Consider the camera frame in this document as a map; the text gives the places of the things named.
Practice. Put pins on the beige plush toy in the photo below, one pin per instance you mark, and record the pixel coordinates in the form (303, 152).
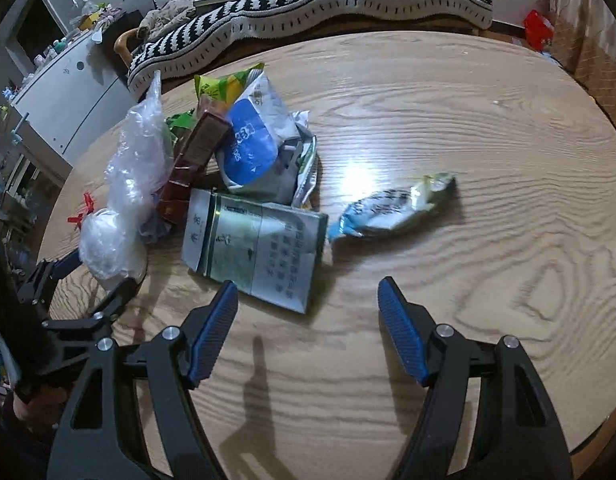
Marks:
(168, 15)

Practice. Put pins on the white green foil wrapper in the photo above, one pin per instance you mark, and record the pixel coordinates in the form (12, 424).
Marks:
(305, 170)

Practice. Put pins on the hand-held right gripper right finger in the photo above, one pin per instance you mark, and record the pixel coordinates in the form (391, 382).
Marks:
(402, 335)

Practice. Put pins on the red bag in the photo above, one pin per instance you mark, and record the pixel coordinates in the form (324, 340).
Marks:
(537, 27)

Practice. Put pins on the blue silver snack wrapper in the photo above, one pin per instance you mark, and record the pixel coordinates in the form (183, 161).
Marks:
(387, 207)

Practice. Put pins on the red brown carton box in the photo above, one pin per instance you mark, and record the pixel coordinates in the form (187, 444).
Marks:
(198, 145)

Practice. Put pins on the yellow green snack packet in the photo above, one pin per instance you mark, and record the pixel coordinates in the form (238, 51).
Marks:
(223, 85)

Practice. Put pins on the clear plastic bottle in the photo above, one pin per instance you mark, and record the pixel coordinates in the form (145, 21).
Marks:
(86, 6)

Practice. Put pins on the white glass cabinet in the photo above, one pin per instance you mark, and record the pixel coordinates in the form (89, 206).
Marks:
(23, 180)

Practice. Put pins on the red plastic scrap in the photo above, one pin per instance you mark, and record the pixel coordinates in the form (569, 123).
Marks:
(88, 205)

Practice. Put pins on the white blue plastic bag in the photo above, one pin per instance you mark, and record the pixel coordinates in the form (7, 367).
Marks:
(248, 145)

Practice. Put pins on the yellow small box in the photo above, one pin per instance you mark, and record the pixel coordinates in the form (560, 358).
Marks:
(90, 21)

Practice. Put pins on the clear plastic bag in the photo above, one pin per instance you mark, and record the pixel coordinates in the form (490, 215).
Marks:
(138, 160)

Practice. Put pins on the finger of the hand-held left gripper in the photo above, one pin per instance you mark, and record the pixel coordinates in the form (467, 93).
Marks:
(50, 271)
(115, 300)

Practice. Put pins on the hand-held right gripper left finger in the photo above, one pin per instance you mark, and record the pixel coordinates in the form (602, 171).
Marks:
(215, 335)

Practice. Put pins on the green white pouch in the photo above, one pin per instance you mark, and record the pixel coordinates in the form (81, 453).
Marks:
(258, 250)

